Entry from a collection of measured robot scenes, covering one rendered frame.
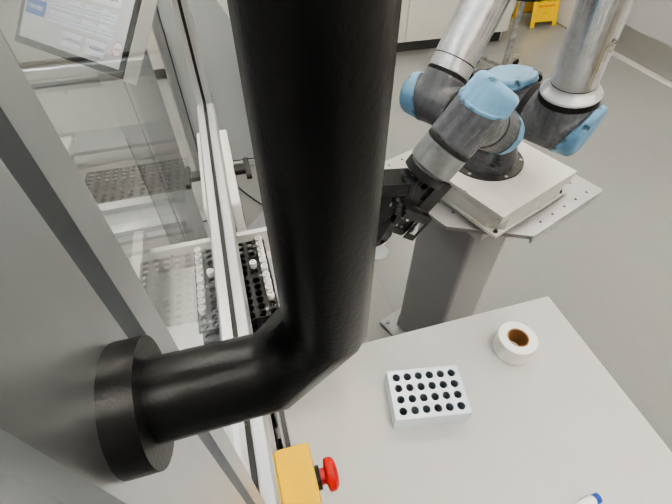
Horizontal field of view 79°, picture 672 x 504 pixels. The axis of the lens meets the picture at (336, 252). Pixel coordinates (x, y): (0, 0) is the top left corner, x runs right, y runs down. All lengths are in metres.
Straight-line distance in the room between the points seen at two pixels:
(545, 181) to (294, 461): 0.87
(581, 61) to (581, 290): 1.37
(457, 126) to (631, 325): 1.62
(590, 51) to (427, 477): 0.76
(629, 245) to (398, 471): 1.97
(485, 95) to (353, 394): 0.51
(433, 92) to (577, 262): 1.61
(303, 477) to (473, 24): 0.71
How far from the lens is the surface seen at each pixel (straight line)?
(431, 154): 0.63
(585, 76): 0.93
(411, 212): 0.66
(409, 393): 0.72
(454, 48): 0.78
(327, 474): 0.57
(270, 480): 0.47
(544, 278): 2.10
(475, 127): 0.62
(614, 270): 2.30
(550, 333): 0.91
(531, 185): 1.11
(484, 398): 0.79
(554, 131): 0.98
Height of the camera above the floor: 1.45
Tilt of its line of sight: 47 degrees down
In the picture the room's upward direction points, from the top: straight up
